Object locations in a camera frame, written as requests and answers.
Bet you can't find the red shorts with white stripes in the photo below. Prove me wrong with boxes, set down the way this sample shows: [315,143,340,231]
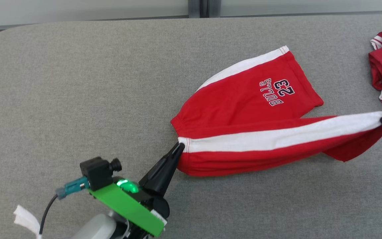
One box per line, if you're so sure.
[170,45,382,177]

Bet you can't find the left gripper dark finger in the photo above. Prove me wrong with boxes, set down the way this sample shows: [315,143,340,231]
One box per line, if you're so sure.
[153,145,186,197]
[139,142,184,193]

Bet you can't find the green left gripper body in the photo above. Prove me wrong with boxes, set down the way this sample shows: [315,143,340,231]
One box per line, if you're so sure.
[89,178,170,238]

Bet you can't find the white cable strap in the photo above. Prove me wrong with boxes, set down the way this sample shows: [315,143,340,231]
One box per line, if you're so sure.
[13,205,42,239]

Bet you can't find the grey partition post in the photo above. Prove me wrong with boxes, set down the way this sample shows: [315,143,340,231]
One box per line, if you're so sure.
[207,0,222,18]
[188,0,201,18]

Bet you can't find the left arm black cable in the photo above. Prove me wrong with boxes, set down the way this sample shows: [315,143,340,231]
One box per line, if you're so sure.
[38,194,59,237]

